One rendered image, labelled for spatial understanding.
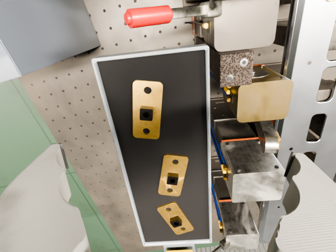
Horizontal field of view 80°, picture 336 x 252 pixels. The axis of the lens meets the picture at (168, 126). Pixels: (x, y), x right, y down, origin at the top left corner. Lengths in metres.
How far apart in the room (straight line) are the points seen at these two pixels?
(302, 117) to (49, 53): 0.55
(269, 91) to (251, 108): 0.04
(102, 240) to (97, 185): 1.75
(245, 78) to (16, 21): 0.38
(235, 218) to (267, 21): 0.53
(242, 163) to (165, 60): 0.28
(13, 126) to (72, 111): 1.22
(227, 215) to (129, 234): 0.74
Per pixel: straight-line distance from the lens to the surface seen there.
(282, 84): 0.39
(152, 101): 0.27
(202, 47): 0.25
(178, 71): 0.26
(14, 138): 2.12
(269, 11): 0.36
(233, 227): 0.67
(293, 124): 0.54
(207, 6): 0.32
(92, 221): 2.53
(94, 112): 0.84
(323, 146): 0.61
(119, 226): 1.27
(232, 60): 0.33
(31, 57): 0.43
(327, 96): 0.56
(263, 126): 0.44
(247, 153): 0.47
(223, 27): 0.34
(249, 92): 0.37
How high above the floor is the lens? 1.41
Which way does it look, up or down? 62 degrees down
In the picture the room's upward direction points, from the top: 178 degrees counter-clockwise
